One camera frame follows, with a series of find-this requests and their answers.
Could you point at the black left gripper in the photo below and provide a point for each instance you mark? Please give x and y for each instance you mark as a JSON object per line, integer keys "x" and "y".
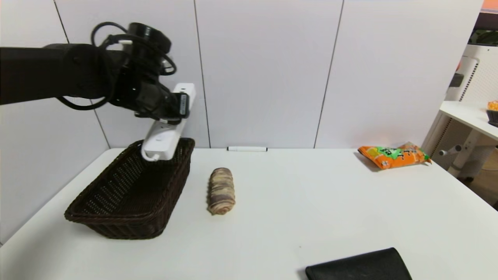
{"x": 183, "y": 104}

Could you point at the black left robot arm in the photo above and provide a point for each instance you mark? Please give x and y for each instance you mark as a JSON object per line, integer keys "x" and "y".
{"x": 39, "y": 70}

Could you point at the dark brown wicker basket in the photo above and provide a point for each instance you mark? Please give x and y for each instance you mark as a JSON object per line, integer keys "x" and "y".
{"x": 128, "y": 194}

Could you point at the small black basket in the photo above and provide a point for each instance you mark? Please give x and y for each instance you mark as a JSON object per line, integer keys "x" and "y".
{"x": 493, "y": 118}

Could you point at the orange item in basket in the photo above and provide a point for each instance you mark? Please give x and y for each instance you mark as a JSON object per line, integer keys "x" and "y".
{"x": 493, "y": 105}

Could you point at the white marker pen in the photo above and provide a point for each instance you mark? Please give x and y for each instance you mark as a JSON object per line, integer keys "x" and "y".
{"x": 247, "y": 149}

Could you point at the brown swirled bread roll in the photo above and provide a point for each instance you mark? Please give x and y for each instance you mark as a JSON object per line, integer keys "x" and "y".
{"x": 221, "y": 190}

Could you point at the orange snack bag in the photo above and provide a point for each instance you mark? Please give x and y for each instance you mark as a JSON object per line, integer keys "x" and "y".
{"x": 393, "y": 156}

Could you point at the black leather pouch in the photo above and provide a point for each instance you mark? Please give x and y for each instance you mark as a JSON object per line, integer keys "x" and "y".
{"x": 362, "y": 268}

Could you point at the white side desk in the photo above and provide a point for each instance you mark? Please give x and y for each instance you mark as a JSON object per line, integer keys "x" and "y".
{"x": 467, "y": 116}

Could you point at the white pegboard panel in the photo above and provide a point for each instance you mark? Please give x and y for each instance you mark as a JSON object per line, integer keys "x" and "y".
{"x": 478, "y": 77}

